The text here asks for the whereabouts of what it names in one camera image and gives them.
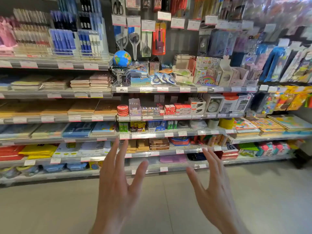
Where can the blue globe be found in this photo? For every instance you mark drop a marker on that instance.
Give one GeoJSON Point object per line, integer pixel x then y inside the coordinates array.
{"type": "Point", "coordinates": [122, 58]}

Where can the white clock box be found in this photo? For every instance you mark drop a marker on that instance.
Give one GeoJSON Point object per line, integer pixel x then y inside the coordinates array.
{"type": "Point", "coordinates": [214, 104]}

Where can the row of white paper packs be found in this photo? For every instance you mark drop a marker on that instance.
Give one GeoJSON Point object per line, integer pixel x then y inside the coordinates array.
{"type": "Point", "coordinates": [80, 148]}

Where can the rack of assorted pens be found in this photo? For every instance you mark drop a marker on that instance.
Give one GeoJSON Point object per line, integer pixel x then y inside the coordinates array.
{"type": "Point", "coordinates": [61, 41]}

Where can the row of clear sticker bags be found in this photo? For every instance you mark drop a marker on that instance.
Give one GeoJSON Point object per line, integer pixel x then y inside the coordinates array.
{"type": "Point", "coordinates": [220, 42]}

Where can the person's left hand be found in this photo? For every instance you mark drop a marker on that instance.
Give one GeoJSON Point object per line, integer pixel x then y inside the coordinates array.
{"type": "Point", "coordinates": [114, 192]}

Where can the stack of red folders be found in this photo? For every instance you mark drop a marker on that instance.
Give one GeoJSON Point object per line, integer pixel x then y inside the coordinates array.
{"type": "Point", "coordinates": [11, 152]}

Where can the blue correction tape pack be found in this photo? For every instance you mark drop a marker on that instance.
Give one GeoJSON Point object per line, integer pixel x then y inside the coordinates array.
{"type": "Point", "coordinates": [156, 79]}
{"type": "Point", "coordinates": [164, 77]}
{"type": "Point", "coordinates": [171, 79]}

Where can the white printed sticker box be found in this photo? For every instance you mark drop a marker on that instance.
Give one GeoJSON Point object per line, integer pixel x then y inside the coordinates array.
{"type": "Point", "coordinates": [207, 70]}

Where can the row of red slim packs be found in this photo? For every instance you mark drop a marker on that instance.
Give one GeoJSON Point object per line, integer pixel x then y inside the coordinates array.
{"type": "Point", "coordinates": [179, 6]}

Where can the blue cartoon card box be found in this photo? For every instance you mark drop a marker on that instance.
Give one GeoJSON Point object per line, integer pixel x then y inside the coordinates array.
{"type": "Point", "coordinates": [140, 81]}

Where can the clear pack with black item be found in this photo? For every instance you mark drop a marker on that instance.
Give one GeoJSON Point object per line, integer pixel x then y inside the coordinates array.
{"type": "Point", "coordinates": [203, 42]}

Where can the row of blue clear bags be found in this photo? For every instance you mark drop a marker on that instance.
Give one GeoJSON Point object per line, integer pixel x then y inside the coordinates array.
{"type": "Point", "coordinates": [280, 63]}

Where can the small patterned box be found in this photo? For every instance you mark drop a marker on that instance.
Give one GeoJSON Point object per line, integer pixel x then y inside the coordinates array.
{"type": "Point", "coordinates": [154, 65]}

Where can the row of blue notebooks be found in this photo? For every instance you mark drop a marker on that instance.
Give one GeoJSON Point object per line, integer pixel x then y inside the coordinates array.
{"type": "Point", "coordinates": [78, 129]}

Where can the stack of red notebooks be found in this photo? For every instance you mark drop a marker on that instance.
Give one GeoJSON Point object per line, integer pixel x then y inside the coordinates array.
{"type": "Point", "coordinates": [228, 154]}

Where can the white pink display box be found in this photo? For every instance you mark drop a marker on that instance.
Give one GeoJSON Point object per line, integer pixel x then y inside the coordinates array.
{"type": "Point", "coordinates": [240, 76]}

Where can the blue hexagon box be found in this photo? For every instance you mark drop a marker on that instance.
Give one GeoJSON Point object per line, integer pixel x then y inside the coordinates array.
{"type": "Point", "coordinates": [180, 141]}

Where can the clear plastic organiser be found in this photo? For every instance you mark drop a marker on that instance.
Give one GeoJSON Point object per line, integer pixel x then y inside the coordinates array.
{"type": "Point", "coordinates": [134, 107]}

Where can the row of black yellow packs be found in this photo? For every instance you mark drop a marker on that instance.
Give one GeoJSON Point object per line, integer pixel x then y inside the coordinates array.
{"type": "Point", "coordinates": [146, 1]}

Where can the person's right hand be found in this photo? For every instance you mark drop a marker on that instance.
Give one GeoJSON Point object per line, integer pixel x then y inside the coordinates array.
{"type": "Point", "coordinates": [217, 199]}

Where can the black holographic card holder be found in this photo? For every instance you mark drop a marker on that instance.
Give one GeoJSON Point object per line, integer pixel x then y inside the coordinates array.
{"type": "Point", "coordinates": [120, 76]}

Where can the plain beige cardboard box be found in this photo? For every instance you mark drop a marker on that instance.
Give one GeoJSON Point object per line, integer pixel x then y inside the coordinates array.
{"type": "Point", "coordinates": [182, 61]}

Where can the white heart-top box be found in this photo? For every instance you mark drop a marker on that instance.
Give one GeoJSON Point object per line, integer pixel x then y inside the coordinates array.
{"type": "Point", "coordinates": [225, 74]}

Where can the stacks of pastel notebooks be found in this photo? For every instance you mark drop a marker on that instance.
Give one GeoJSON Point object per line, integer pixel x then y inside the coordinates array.
{"type": "Point", "coordinates": [100, 81]}

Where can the row of black ink packs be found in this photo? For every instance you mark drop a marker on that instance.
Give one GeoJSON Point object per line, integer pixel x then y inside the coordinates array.
{"type": "Point", "coordinates": [165, 2]}

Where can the stack of brown boxes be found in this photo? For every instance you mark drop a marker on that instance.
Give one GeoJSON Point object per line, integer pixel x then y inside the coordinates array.
{"type": "Point", "coordinates": [158, 143]}

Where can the row of colourful toy bags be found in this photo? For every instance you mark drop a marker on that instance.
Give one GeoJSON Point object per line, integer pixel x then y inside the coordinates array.
{"type": "Point", "coordinates": [287, 99]}

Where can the white stapler boxes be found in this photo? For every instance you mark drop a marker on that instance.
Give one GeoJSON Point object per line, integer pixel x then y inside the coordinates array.
{"type": "Point", "coordinates": [197, 105]}

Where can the yellow cup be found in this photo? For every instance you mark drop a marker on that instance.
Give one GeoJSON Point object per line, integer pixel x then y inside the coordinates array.
{"type": "Point", "coordinates": [226, 123]}

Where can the row of pastel pencil cases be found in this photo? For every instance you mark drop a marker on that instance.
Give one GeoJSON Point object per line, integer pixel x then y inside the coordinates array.
{"type": "Point", "coordinates": [268, 148]}

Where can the bunch of pink pens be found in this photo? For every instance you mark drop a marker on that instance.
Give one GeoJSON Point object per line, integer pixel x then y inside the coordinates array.
{"type": "Point", "coordinates": [6, 34]}

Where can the stack of yellow packs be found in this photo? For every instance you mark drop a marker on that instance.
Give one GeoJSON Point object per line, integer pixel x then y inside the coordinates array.
{"type": "Point", "coordinates": [39, 151]}

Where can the row of brown notebooks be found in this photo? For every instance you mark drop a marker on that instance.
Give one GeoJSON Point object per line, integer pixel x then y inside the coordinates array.
{"type": "Point", "coordinates": [83, 105]}

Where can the red cardboard box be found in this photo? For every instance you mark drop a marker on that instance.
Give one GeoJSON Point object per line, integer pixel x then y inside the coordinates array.
{"type": "Point", "coordinates": [192, 64]}

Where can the stacks of colourful paper pads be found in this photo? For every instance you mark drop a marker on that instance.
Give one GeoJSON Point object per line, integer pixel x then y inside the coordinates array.
{"type": "Point", "coordinates": [258, 124]}

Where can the white cup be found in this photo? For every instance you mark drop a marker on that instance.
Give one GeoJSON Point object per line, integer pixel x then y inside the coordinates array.
{"type": "Point", "coordinates": [213, 123]}

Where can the row of blue cases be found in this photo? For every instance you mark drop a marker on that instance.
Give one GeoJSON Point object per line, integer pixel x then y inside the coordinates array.
{"type": "Point", "coordinates": [65, 166]}

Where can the purple flat pack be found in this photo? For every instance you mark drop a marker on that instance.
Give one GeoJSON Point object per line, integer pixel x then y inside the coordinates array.
{"type": "Point", "coordinates": [173, 158]}

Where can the row of red staple boxes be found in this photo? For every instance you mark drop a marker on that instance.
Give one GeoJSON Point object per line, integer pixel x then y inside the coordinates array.
{"type": "Point", "coordinates": [178, 108]}

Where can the white red calculator box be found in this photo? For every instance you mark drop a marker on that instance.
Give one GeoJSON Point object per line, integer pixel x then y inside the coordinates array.
{"type": "Point", "coordinates": [235, 103]}

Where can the row of orange pen packs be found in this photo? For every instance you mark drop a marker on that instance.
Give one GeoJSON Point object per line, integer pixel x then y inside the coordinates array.
{"type": "Point", "coordinates": [214, 140]}

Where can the row of black pen packs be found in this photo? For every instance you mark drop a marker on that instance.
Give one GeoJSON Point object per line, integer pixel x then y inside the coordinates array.
{"type": "Point", "coordinates": [234, 7]}

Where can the white label sticker pack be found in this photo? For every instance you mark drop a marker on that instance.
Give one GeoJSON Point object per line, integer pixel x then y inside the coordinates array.
{"type": "Point", "coordinates": [132, 2]}

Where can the dark flat pack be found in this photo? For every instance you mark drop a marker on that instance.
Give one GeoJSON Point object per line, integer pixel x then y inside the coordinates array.
{"type": "Point", "coordinates": [196, 157]}

